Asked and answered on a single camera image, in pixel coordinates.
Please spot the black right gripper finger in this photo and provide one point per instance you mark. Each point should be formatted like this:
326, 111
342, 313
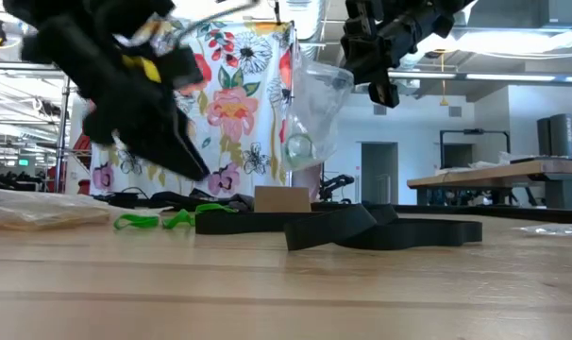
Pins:
366, 73

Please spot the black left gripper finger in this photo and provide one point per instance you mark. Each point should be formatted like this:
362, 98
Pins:
158, 141
196, 151

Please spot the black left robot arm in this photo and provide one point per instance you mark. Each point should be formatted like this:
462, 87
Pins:
26, 7

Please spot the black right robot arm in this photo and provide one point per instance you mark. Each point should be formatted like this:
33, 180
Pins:
463, 4

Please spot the yellow tape tag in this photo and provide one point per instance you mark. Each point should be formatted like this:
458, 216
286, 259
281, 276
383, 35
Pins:
144, 66

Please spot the black work gloves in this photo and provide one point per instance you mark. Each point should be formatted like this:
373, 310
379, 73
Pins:
196, 197

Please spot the ceiling light strip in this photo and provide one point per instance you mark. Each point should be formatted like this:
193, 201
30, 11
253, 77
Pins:
508, 76
423, 74

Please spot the floral print curtain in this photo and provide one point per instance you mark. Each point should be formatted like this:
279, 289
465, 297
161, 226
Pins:
248, 118

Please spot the brown cardboard box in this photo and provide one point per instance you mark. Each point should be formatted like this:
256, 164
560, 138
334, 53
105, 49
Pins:
281, 198

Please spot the double door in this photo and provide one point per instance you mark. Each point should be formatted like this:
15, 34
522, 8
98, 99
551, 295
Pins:
380, 175

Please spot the green sign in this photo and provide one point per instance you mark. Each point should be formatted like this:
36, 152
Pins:
23, 162

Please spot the pale pink cloth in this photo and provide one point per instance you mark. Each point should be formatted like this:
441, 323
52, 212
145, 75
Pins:
309, 181

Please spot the wooden top workbench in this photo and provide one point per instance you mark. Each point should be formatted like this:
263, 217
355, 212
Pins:
479, 178

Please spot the grey cylinder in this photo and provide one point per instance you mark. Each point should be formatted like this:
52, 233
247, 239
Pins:
562, 137
543, 137

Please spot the black metal stand frame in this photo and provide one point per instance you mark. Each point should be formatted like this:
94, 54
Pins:
475, 130

